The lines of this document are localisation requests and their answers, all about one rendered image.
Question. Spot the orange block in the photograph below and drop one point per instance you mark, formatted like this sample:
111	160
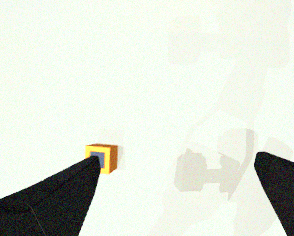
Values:
107	156

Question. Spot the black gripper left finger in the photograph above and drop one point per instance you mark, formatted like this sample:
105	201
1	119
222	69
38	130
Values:
56	206

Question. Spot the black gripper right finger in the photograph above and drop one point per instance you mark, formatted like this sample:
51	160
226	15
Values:
277	178

